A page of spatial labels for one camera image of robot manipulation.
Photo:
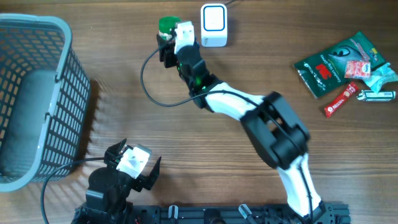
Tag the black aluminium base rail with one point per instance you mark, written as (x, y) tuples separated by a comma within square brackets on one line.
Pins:
[(266, 214)]

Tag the red tissue packet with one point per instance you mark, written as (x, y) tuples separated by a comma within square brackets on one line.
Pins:
[(358, 69)]

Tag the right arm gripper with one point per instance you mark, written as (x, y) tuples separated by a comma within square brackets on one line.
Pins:
[(166, 55)]

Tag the green 3M gloves package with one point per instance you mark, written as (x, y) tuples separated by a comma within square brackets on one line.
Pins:
[(324, 71)]

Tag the green lid spice jar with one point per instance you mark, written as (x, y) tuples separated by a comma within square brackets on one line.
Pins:
[(166, 25)]

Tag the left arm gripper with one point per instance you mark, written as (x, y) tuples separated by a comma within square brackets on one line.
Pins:
[(147, 182)]

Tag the green white gum pack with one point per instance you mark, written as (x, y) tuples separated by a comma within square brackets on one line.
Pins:
[(381, 96)]

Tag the grey plastic shopping basket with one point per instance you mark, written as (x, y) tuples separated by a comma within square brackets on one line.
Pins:
[(45, 94)]

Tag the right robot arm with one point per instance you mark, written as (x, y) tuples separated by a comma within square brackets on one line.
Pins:
[(274, 130)]

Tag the red Nescafe coffee stick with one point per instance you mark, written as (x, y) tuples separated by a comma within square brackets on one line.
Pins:
[(341, 99)]

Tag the light green wipes packet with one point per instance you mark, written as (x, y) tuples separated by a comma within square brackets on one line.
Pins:
[(382, 75)]

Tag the white barcode scanner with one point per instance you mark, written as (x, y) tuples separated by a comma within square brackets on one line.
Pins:
[(214, 25)]

